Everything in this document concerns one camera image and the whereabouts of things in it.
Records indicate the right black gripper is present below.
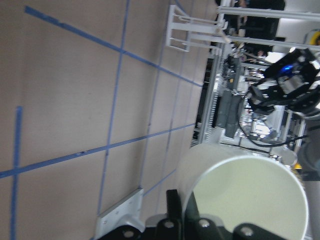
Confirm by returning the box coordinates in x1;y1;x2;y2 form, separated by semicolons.
248;76;320;117

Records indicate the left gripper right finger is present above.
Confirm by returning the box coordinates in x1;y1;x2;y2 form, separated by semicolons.
184;192;304;240

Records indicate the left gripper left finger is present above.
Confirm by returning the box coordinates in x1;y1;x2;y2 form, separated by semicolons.
155;189;183;240

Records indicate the white plastic cup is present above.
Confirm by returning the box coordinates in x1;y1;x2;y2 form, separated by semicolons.
176;143;309;240

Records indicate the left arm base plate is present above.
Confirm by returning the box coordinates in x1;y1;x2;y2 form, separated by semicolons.
94;188;145;240

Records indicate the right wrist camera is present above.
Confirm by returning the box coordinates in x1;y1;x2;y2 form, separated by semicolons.
263;48;320;92

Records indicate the white wire cup rack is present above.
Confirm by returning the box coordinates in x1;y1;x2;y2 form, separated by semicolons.
165;4;231;52

